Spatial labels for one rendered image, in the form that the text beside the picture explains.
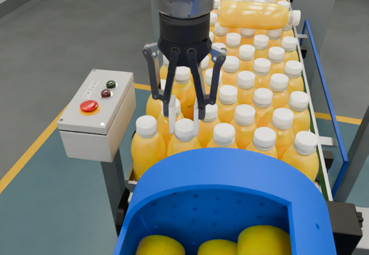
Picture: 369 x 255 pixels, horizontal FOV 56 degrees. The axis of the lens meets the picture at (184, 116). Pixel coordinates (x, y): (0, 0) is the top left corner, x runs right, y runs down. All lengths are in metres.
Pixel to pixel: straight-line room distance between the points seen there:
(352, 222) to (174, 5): 0.48
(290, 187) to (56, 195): 1.73
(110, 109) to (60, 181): 1.43
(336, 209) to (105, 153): 0.45
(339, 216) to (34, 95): 2.46
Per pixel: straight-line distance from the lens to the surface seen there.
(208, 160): 0.42
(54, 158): 2.26
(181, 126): 0.64
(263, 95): 0.74
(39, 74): 3.09
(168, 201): 0.52
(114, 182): 0.93
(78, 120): 0.70
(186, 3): 0.47
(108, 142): 0.70
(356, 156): 1.06
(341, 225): 0.69
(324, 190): 0.78
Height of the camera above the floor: 1.53
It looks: 40 degrees down
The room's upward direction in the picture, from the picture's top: straight up
